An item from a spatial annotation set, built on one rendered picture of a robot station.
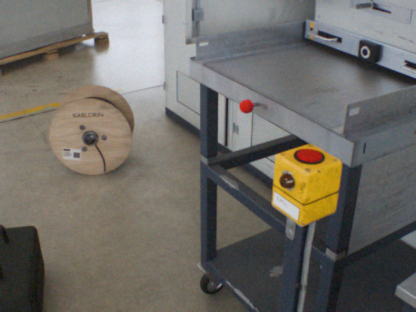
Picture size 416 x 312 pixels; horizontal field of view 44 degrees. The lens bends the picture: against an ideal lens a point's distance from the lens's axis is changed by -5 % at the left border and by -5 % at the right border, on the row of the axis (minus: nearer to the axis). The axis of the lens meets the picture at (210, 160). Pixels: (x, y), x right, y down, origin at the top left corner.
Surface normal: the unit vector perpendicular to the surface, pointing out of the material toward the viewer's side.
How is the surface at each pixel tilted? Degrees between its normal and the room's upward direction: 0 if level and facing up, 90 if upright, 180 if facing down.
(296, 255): 90
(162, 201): 0
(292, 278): 90
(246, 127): 90
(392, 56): 90
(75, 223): 0
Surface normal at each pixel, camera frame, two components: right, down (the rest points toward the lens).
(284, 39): 0.54, 0.40
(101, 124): 0.07, 0.47
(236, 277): 0.00, -0.88
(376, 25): -0.84, 0.26
